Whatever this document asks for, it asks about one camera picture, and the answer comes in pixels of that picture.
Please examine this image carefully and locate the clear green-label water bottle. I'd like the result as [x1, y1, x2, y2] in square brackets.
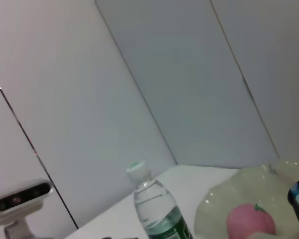
[126, 160, 194, 239]

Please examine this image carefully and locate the pink toy peach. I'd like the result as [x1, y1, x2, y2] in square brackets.
[226, 203, 277, 239]

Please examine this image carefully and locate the green wavy glass fruit bowl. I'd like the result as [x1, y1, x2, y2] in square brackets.
[194, 159, 299, 239]

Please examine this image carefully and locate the silver robot head camera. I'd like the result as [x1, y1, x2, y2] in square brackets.
[0, 178, 55, 239]

